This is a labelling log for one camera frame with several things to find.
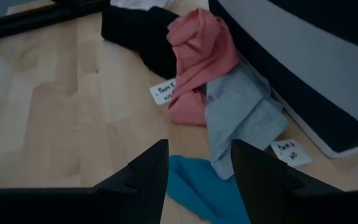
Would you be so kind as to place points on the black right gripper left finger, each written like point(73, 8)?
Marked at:
point(145, 186)

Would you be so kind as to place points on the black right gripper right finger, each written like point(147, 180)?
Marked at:
point(266, 193)

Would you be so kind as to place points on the white paper tag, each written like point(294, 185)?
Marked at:
point(162, 91)
point(291, 152)

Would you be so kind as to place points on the teal sock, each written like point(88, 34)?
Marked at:
point(197, 186)

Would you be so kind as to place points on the grey garment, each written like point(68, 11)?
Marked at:
point(238, 118)

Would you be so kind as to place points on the pink garment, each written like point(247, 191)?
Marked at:
point(200, 46)

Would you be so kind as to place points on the black garment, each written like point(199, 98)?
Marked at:
point(141, 34)

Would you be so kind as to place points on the white garment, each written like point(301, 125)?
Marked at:
point(138, 3)

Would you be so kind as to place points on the navy white striped fabric basket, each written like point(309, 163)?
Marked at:
point(306, 62)

